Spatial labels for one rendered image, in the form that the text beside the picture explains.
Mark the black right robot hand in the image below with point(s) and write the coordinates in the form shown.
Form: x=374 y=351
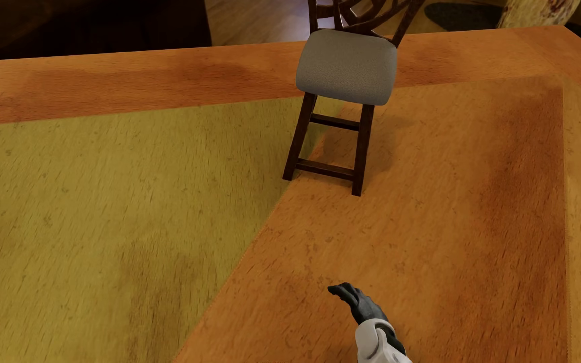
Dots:
x=362 y=303

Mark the dark wood fabric-seat stool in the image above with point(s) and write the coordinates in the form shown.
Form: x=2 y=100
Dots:
x=347 y=68

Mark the orange and yellow carpet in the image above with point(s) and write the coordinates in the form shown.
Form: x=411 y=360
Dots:
x=290 y=217

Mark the pale yellow speckled object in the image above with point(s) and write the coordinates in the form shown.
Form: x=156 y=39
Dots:
x=537 y=11

